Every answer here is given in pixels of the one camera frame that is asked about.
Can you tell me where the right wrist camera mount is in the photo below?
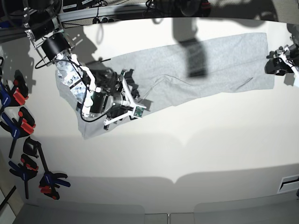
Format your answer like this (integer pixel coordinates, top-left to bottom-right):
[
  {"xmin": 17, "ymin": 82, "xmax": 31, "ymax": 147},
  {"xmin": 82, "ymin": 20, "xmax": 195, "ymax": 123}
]
[{"xmin": 103, "ymin": 72, "xmax": 147, "ymax": 130}]

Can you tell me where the top blue red clamp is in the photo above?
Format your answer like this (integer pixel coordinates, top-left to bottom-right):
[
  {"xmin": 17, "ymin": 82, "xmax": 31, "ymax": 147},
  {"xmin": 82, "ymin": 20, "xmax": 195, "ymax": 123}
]
[{"xmin": 0, "ymin": 70, "xmax": 28, "ymax": 114}]

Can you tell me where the lower left blue clamp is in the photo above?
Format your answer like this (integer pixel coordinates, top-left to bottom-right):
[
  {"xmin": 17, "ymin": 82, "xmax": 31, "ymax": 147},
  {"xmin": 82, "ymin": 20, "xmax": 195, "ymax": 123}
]
[{"xmin": 8, "ymin": 154, "xmax": 39, "ymax": 199}]

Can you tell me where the grey T-shirt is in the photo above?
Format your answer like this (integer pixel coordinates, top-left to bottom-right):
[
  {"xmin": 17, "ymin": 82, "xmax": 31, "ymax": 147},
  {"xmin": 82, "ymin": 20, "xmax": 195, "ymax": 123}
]
[{"xmin": 55, "ymin": 32, "xmax": 275, "ymax": 140}]

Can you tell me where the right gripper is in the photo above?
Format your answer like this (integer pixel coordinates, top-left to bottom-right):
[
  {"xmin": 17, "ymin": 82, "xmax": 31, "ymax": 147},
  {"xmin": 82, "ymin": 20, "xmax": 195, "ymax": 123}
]
[{"xmin": 93, "ymin": 69, "xmax": 142, "ymax": 121}]

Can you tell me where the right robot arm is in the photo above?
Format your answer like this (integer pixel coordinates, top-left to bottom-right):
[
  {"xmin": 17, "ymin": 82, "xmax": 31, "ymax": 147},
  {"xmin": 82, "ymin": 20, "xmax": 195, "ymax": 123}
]
[{"xmin": 22, "ymin": 0, "xmax": 146, "ymax": 126}]

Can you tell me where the black strip at edge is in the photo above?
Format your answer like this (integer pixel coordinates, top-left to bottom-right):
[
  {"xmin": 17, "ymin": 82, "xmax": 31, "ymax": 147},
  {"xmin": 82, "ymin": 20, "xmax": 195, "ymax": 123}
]
[{"xmin": 0, "ymin": 186, "xmax": 16, "ymax": 210}]

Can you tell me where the blue red clamp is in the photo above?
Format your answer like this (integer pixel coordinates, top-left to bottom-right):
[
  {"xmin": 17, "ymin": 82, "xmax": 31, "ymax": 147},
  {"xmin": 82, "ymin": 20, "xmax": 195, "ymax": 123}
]
[
  {"xmin": 0, "ymin": 70, "xmax": 28, "ymax": 114},
  {"xmin": 0, "ymin": 106, "xmax": 36, "ymax": 159}
]

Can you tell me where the black power strip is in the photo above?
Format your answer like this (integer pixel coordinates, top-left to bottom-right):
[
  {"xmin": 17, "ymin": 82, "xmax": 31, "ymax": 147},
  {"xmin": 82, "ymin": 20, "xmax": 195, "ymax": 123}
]
[{"xmin": 92, "ymin": 17, "xmax": 115, "ymax": 24}]

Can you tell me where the long black bar clamp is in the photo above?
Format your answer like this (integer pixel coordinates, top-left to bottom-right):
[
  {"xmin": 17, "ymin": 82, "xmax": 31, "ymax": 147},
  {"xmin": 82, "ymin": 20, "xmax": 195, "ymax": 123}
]
[{"xmin": 23, "ymin": 137, "xmax": 71, "ymax": 200}]

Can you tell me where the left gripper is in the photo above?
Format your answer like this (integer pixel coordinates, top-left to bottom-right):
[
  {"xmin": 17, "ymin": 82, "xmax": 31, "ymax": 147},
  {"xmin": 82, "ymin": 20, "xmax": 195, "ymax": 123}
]
[{"xmin": 264, "ymin": 44, "xmax": 299, "ymax": 75}]

